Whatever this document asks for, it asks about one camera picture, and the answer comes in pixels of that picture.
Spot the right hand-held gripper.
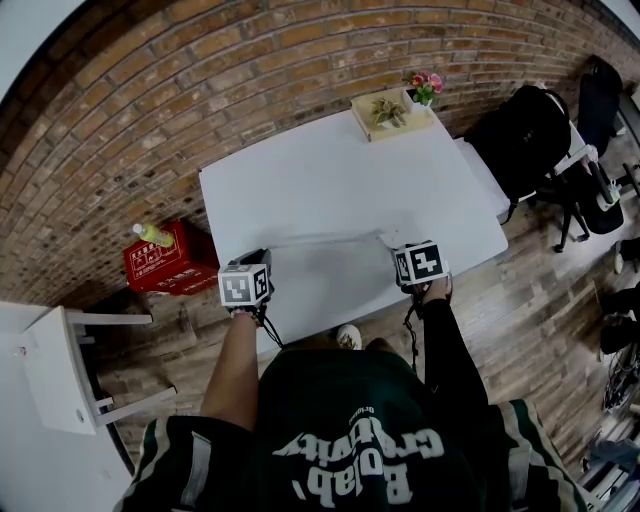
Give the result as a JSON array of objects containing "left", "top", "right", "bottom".
[{"left": 393, "top": 240, "right": 448, "bottom": 297}]

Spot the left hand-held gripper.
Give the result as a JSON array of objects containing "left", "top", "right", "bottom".
[{"left": 218, "top": 247, "right": 275, "bottom": 316}]

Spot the person's right forearm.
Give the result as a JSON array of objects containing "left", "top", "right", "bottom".
[{"left": 419, "top": 278, "right": 491, "bottom": 406}]

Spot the person's left forearm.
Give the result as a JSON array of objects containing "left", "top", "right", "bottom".
[{"left": 199, "top": 312, "right": 261, "bottom": 434}]

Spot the red fire equipment box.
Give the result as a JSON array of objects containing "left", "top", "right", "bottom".
[{"left": 123, "top": 219, "right": 221, "bottom": 296}]

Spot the person's white shoe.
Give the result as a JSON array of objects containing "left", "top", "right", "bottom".
[{"left": 335, "top": 323, "right": 363, "bottom": 351}]

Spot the white square table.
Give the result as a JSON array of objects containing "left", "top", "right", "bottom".
[{"left": 198, "top": 107, "right": 510, "bottom": 346}]

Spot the green drink bottle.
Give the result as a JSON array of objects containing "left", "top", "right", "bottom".
[{"left": 132, "top": 223, "right": 175, "bottom": 250}]

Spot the white wooden chair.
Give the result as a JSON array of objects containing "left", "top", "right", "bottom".
[{"left": 452, "top": 84, "right": 599, "bottom": 224}]

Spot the small green succulent pot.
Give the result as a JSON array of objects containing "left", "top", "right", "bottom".
[{"left": 369, "top": 97, "right": 409, "bottom": 130}]

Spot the light wooden tray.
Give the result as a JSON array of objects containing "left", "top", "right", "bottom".
[{"left": 349, "top": 88, "right": 437, "bottom": 144}]

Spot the black backpack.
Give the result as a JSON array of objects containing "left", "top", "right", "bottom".
[{"left": 463, "top": 84, "right": 573, "bottom": 201}]

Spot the pink flower pot plant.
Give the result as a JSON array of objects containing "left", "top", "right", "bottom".
[{"left": 402, "top": 70, "right": 445, "bottom": 109}]

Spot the green striped jersey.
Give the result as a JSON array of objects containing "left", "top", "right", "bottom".
[{"left": 112, "top": 347, "right": 589, "bottom": 512}]

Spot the white cup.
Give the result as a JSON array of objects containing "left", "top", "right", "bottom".
[{"left": 599, "top": 179, "right": 622, "bottom": 209}]

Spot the small white side table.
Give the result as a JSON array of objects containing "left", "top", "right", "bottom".
[{"left": 22, "top": 305, "right": 177, "bottom": 436}]

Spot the black office chair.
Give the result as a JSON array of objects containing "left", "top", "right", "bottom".
[{"left": 529, "top": 62, "right": 626, "bottom": 254}]

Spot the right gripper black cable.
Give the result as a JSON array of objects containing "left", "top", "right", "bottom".
[{"left": 402, "top": 297, "right": 426, "bottom": 376}]

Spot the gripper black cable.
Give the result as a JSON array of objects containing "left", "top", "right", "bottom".
[
  {"left": 402, "top": 297, "right": 426, "bottom": 376},
  {"left": 259, "top": 312, "right": 286, "bottom": 351}
]

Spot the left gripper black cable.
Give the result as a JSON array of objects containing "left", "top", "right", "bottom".
[{"left": 259, "top": 312, "right": 286, "bottom": 351}]

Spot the tangle of black cables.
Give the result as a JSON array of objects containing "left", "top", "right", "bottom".
[{"left": 602, "top": 344, "right": 640, "bottom": 411}]

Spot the white metal frame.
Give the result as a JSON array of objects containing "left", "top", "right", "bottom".
[{"left": 569, "top": 424, "right": 640, "bottom": 512}]

